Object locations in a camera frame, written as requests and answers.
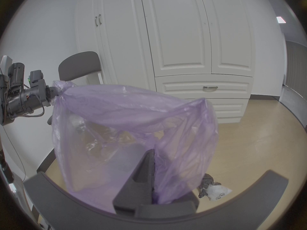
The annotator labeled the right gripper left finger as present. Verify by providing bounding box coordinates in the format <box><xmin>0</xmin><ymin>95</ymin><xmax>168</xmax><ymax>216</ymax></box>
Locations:
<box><xmin>112</xmin><ymin>149</ymin><xmax>155</xmax><ymax>217</ymax></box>

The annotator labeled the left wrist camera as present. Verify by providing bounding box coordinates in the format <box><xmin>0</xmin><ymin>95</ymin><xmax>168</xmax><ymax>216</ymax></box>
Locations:
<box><xmin>27</xmin><ymin>70</ymin><xmax>44</xmax><ymax>85</ymax></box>

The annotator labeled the purple plastic bag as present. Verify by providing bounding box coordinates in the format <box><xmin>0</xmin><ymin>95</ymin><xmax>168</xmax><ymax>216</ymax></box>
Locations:
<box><xmin>51</xmin><ymin>80</ymin><xmax>219</xmax><ymax>205</ymax></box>

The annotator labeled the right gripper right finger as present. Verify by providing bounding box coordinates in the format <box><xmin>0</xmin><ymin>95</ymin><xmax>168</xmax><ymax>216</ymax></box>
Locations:
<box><xmin>153</xmin><ymin>153</ymin><xmax>200</xmax><ymax>215</ymax></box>

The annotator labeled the white wardrobe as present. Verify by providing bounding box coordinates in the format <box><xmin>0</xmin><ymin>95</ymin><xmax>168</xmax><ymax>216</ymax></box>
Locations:
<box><xmin>74</xmin><ymin>0</ymin><xmax>256</xmax><ymax>124</ymax></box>

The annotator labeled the clear printed wrapper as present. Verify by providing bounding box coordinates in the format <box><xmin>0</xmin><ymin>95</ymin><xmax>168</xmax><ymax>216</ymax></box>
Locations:
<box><xmin>206</xmin><ymin>184</ymin><xmax>234</xmax><ymax>202</ymax></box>

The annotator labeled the crumpled black plastic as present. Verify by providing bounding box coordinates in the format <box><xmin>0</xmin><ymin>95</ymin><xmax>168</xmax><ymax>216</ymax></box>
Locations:
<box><xmin>198</xmin><ymin>173</ymin><xmax>222</xmax><ymax>199</ymax></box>

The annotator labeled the white chair with grey cushions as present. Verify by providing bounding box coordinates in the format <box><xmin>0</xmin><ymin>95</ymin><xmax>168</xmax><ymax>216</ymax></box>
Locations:
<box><xmin>47</xmin><ymin>51</ymin><xmax>104</xmax><ymax>126</ymax></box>

